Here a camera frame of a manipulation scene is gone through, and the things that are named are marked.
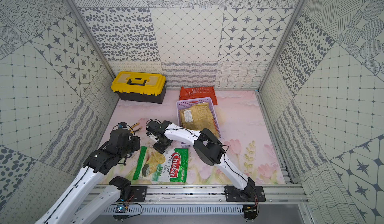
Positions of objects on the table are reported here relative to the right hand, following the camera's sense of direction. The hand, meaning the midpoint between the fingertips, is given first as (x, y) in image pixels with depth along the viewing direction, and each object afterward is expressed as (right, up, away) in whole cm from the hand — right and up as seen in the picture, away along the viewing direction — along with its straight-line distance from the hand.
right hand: (164, 148), depth 89 cm
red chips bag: (+14, +35, +29) cm, 48 cm away
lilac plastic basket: (+9, +27, +18) cm, 33 cm away
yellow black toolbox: (-20, +38, +12) cm, 45 cm away
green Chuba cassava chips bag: (+6, -8, -6) cm, 12 cm away
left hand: (-12, +10, -13) cm, 20 cm away
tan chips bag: (+20, +18, +7) cm, 28 cm away
